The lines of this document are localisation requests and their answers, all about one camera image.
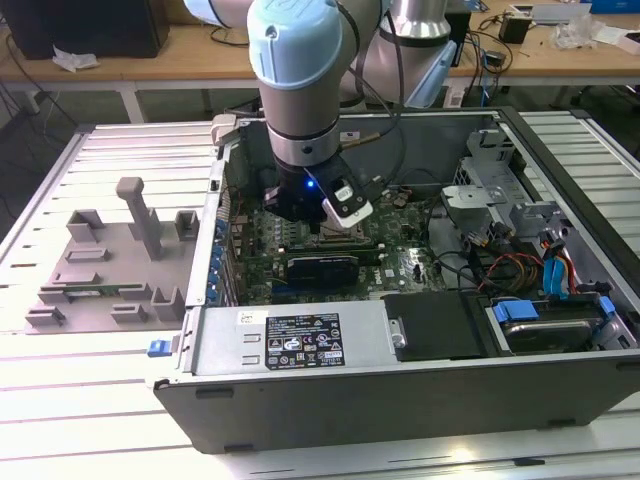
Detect large black monitor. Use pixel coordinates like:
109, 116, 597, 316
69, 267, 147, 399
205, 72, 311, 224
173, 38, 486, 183
0, 0, 171, 60

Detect black RAM slot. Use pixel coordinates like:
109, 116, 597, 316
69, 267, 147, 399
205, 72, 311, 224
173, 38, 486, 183
277, 242, 386, 254

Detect wooden desk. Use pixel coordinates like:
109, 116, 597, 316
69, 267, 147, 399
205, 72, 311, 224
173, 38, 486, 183
0, 0, 640, 96

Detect hard disk in blue carrier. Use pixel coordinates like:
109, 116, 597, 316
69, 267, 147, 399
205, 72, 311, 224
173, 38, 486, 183
491, 297, 616, 354

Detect orange flat wire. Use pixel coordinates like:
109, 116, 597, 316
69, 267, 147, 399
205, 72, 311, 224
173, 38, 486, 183
559, 249, 601, 301

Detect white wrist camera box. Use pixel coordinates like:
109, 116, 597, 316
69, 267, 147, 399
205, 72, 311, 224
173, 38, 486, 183
319, 172, 375, 232

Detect crumpled white paper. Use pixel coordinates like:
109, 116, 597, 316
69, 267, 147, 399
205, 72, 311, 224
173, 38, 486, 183
52, 44, 100, 72

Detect blue flat wire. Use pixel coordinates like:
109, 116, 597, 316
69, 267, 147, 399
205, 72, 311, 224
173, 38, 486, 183
542, 239, 571, 301

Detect crumpled clear plastic bag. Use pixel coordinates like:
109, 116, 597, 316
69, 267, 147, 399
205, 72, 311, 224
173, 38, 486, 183
553, 14, 599, 50

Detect small black box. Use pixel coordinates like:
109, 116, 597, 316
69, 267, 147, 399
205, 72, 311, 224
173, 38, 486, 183
498, 14, 530, 44

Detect black graphics card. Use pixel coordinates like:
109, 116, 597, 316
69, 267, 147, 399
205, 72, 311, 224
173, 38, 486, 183
285, 254, 360, 289

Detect CPU socket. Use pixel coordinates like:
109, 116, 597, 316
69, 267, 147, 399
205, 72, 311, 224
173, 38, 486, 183
319, 219, 371, 247

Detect flat white box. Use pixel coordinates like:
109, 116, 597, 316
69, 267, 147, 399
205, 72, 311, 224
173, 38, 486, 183
597, 24, 640, 54

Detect green motherboard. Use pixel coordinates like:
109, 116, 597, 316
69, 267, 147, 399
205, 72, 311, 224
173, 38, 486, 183
219, 185, 451, 307

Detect beige case latch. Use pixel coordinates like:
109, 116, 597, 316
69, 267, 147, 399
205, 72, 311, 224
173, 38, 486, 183
210, 113, 241, 147

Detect silver power supply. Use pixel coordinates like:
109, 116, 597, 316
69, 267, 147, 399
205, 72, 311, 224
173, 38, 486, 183
192, 299, 401, 376

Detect red wire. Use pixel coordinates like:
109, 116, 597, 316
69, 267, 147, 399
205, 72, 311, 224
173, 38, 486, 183
482, 253, 544, 294

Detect grey parts rack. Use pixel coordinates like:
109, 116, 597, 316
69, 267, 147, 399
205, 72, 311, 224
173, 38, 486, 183
27, 177, 202, 334

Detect green RAM stick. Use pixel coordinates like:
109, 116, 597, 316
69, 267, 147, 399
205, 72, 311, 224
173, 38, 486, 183
42, 284, 147, 294

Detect silver metal drive cage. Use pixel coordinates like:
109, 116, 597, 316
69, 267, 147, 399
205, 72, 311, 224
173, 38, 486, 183
442, 127, 526, 246

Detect metal socket cover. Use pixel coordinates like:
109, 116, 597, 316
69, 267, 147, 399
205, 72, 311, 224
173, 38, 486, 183
322, 222, 369, 246

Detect black open PC case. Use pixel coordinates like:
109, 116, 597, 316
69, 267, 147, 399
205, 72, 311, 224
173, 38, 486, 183
144, 105, 640, 455

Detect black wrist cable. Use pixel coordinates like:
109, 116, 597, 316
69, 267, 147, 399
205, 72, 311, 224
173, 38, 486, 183
339, 0, 406, 194

